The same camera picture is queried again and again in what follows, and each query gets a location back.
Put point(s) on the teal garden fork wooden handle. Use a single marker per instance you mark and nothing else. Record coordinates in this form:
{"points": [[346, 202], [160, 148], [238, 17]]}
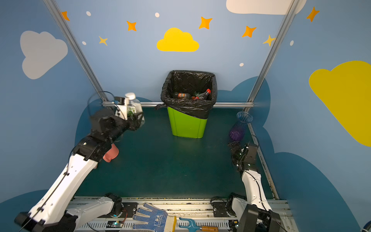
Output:
{"points": [[192, 226]]}

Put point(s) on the blue dotted work glove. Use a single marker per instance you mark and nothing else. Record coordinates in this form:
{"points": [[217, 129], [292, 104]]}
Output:
{"points": [[152, 219]]}

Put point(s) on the black bin liner bag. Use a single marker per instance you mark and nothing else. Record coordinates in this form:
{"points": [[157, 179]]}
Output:
{"points": [[190, 82]]}

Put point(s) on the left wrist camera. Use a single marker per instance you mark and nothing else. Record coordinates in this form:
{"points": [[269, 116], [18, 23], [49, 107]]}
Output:
{"points": [[120, 103]]}

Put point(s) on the aluminium back frame rail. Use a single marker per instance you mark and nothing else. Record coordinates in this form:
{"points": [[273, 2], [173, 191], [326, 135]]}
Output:
{"points": [[216, 105]]}

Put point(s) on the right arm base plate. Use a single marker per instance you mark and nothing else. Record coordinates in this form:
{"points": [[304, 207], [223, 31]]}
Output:
{"points": [[220, 209]]}

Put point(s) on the pink plastic watering can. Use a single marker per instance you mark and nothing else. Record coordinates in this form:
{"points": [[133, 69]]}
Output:
{"points": [[111, 154]]}

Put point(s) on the red cola bottle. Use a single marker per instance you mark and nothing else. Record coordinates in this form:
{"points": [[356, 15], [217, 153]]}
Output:
{"points": [[202, 96]]}

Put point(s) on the green plastic trash bin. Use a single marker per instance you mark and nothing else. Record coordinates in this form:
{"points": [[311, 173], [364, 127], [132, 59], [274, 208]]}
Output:
{"points": [[183, 125]]}

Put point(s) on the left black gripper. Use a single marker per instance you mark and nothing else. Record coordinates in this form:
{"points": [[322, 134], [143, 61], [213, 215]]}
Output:
{"points": [[132, 121]]}

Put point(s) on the orange red label bottle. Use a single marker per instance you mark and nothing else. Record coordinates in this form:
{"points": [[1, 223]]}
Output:
{"points": [[179, 95]]}

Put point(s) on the lime label bottle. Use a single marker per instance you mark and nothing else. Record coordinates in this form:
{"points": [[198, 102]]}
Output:
{"points": [[134, 108]]}

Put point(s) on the purple glass vase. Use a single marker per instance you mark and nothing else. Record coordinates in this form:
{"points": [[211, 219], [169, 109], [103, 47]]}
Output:
{"points": [[237, 132]]}

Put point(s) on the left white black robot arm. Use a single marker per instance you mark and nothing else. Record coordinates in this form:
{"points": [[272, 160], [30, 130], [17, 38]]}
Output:
{"points": [[50, 214]]}

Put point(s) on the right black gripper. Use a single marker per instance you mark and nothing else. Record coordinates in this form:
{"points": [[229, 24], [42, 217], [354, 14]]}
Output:
{"points": [[235, 149]]}

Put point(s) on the green circuit board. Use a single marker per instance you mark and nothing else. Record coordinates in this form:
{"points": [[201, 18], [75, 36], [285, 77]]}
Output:
{"points": [[114, 224], [233, 225]]}

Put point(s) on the left green circuit board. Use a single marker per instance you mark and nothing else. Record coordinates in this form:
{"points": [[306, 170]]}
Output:
{"points": [[114, 224]]}

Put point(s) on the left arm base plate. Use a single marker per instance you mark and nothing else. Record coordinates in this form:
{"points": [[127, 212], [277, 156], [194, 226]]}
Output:
{"points": [[128, 210]]}

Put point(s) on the right green circuit board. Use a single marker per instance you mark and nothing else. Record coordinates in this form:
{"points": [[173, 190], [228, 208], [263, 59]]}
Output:
{"points": [[233, 225]]}

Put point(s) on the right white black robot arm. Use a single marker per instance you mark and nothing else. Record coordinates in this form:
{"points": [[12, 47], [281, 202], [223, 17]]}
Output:
{"points": [[253, 211]]}

